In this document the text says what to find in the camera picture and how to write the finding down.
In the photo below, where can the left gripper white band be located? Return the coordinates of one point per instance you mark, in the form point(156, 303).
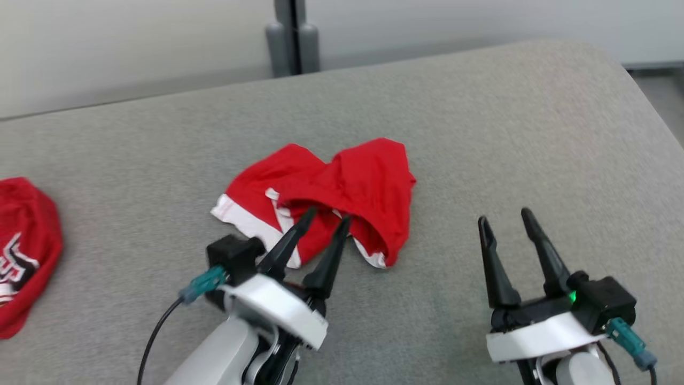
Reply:
point(278, 307)

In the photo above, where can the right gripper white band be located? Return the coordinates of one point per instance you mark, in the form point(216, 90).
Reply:
point(539, 334)

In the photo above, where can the red garment with white trim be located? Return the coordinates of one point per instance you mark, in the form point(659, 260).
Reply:
point(368, 182)

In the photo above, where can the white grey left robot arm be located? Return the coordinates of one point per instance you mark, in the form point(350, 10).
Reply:
point(224, 353)

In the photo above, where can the red garment with logo print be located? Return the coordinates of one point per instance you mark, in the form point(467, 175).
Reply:
point(32, 214)

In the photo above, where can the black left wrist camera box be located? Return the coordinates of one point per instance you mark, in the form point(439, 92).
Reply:
point(232, 254)

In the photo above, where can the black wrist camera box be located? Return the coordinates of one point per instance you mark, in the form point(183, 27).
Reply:
point(609, 302)
point(232, 254)

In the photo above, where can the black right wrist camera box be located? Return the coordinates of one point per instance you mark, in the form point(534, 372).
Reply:
point(609, 302)

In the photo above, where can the grey partition post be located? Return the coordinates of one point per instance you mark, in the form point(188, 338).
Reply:
point(309, 48)

